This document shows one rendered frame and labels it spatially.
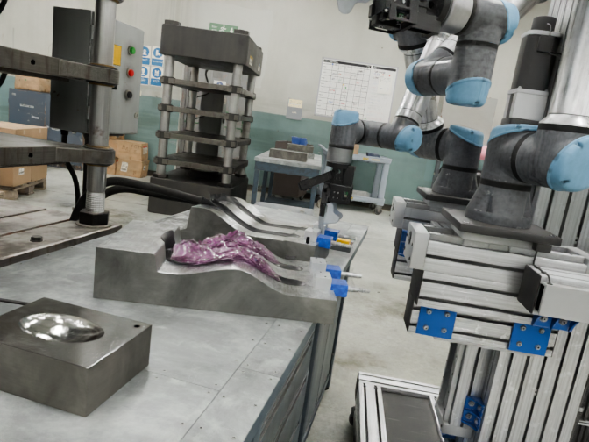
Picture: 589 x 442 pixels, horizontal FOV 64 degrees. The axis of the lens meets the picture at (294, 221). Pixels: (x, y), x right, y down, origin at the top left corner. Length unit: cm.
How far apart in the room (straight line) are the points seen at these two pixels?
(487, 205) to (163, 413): 84
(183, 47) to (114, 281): 451
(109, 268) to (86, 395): 39
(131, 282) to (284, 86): 695
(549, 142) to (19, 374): 101
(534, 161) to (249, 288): 65
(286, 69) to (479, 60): 698
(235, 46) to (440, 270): 436
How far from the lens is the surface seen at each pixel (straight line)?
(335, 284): 107
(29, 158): 152
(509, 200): 119
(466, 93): 94
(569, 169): 108
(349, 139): 138
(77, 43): 183
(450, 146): 168
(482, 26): 96
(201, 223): 138
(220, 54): 530
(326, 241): 132
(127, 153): 802
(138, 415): 71
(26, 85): 858
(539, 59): 149
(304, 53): 787
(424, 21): 90
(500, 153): 119
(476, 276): 121
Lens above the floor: 121
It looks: 12 degrees down
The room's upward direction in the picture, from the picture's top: 8 degrees clockwise
